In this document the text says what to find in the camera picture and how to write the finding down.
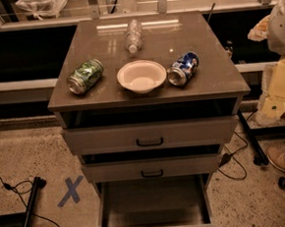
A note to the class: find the open bottom drawer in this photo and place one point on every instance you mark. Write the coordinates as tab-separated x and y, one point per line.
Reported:
155	202

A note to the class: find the green soda can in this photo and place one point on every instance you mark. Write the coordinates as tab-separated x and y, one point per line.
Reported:
84	78

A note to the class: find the blue pepsi can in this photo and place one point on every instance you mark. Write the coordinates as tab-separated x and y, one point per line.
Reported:
180	72

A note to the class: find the black stand leg left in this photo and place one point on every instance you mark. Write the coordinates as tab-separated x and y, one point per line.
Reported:
37	184

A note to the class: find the clear plastic water bottle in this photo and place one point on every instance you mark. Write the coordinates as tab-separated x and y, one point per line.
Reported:
134	36

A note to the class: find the grey drawer cabinet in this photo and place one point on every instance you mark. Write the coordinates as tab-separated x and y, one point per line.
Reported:
216	90

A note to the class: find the plastic bag on shelf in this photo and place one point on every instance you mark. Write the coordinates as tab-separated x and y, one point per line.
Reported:
41	9

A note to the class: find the blue tape cross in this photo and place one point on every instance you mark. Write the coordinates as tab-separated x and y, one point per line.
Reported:
72	191

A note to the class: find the white paper bowl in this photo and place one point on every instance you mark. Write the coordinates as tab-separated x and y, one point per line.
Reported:
141	76

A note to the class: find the black stand leg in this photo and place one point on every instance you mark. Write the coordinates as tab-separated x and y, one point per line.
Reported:
260	156
37	184

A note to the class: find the middle drawer with handle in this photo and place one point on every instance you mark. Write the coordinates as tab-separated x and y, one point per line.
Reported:
151	168

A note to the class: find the drawer with handle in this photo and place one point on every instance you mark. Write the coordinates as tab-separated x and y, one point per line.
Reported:
85	141
151	168

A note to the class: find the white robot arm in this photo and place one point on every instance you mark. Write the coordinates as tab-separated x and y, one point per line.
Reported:
272	29

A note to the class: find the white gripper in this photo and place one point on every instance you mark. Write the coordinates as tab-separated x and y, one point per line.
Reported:
281	31

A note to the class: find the black stand leg right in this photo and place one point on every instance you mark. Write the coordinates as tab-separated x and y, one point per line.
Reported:
260	156

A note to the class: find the top drawer with handle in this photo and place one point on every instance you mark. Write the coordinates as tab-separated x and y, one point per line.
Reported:
85	141

